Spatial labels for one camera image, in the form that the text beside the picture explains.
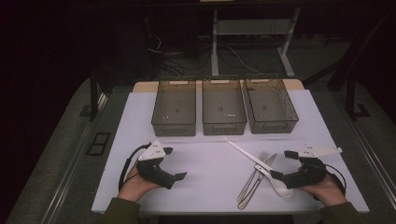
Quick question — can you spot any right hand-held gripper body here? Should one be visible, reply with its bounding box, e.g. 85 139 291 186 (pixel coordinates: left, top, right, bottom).
281 143 343 189

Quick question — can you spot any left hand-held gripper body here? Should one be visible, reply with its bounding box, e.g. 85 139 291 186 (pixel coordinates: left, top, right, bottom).
135 139 176 190

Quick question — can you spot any white ceramic spoon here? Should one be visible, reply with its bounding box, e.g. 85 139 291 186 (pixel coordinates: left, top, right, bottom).
254 163 294 199

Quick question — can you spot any steel knife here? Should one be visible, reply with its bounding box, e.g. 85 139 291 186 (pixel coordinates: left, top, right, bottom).
236 153 278 210

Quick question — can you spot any clear brown plastic bin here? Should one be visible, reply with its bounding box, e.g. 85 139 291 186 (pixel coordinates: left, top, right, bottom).
242 77 300 134
201 77 248 136
150 78 197 137

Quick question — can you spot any person's left hand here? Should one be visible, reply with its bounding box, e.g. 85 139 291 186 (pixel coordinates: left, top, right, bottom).
117 161 163 203

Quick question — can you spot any person's right hand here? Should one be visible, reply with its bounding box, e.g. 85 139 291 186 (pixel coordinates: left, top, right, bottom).
298 172 347 207

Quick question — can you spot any black metal stand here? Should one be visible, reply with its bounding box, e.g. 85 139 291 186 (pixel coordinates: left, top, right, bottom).
345 77 372 121

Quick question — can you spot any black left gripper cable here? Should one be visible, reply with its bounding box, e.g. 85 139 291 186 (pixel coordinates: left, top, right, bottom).
118 142 152 192

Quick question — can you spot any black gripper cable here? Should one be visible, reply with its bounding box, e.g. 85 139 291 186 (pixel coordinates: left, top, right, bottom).
118 142 152 192
325 163 347 195

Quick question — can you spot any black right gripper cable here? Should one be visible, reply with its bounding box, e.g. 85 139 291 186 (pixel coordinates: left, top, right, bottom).
325 163 347 195

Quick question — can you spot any bundle of black floor cables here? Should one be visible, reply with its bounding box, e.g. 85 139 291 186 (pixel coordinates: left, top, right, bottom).
155 43 216 78

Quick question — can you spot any white floor cable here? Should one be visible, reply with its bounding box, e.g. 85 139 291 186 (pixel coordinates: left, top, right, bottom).
225 46 265 76

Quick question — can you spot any white metal desk frame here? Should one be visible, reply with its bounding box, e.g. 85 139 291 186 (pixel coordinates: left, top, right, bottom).
210 7 302 78

